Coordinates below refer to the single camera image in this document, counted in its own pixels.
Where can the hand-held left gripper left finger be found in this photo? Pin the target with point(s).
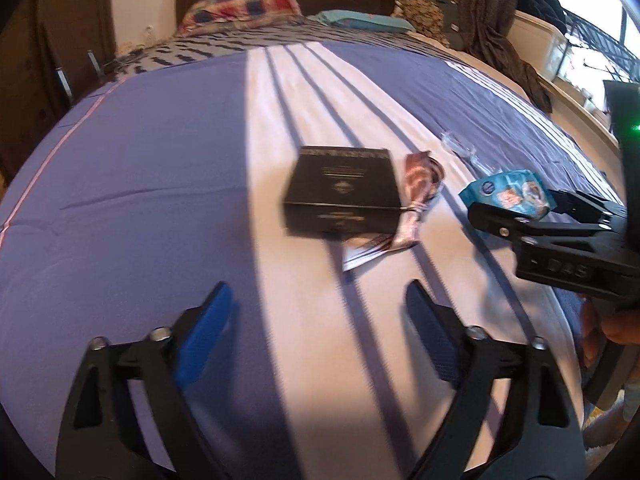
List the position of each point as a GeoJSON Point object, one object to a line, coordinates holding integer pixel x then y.
{"type": "Point", "coordinates": [207, 330]}

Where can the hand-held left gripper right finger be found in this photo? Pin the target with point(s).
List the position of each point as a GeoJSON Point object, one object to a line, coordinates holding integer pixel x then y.
{"type": "Point", "coordinates": [435, 335]}

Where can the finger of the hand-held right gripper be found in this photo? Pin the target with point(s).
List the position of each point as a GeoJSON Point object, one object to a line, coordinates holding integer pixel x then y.
{"type": "Point", "coordinates": [500, 220]}
{"type": "Point", "coordinates": [585, 205]}

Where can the blue wipes packet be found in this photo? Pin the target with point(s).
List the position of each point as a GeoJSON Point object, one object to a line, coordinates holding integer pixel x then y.
{"type": "Point", "coordinates": [505, 190]}

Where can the clear plastic wrapper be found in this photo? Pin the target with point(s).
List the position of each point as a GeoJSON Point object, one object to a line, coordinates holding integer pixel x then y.
{"type": "Point", "coordinates": [465, 152]}

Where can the brown snack wrapper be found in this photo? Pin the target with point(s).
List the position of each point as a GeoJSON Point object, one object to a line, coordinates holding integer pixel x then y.
{"type": "Point", "coordinates": [420, 180]}

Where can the black box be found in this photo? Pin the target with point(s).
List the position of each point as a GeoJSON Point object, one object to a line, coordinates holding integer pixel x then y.
{"type": "Point", "coordinates": [340, 185]}

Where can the person's right hand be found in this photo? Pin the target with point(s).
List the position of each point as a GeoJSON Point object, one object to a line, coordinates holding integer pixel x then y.
{"type": "Point", "coordinates": [592, 330]}

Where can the printed paper leaflet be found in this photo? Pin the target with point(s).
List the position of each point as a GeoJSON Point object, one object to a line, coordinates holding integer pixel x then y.
{"type": "Point", "coordinates": [365, 252]}

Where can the bed with blue striped cover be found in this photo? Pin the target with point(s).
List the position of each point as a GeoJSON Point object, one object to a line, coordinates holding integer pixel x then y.
{"type": "Point", "coordinates": [150, 185]}

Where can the black metal rack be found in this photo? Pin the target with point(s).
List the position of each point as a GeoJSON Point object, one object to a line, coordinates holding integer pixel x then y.
{"type": "Point", "coordinates": [595, 40]}

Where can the white storage box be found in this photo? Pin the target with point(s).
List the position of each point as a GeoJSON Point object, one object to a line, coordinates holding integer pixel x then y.
{"type": "Point", "coordinates": [537, 45]}

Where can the brown curtain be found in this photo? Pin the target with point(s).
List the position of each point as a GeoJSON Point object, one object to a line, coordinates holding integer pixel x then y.
{"type": "Point", "coordinates": [495, 20]}

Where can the black jacket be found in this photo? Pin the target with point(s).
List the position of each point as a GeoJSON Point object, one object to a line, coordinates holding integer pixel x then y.
{"type": "Point", "coordinates": [542, 2]}

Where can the patterned backpack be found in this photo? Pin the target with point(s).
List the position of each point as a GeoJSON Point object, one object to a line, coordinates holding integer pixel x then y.
{"type": "Point", "coordinates": [430, 15]}

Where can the teal pillow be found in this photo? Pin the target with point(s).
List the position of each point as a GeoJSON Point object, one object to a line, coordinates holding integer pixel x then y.
{"type": "Point", "coordinates": [360, 21]}

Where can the grey patterned bed sheet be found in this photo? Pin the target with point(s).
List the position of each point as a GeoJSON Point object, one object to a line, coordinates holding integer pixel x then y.
{"type": "Point", "coordinates": [210, 50]}

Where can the dark chair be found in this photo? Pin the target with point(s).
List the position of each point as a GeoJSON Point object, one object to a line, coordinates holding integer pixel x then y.
{"type": "Point", "coordinates": [65, 65]}

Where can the plaid pillow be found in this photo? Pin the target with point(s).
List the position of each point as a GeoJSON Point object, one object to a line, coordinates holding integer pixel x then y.
{"type": "Point", "coordinates": [240, 10]}

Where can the dark wooden wardrobe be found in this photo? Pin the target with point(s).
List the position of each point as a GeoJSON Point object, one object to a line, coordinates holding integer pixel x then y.
{"type": "Point", "coordinates": [50, 35]}

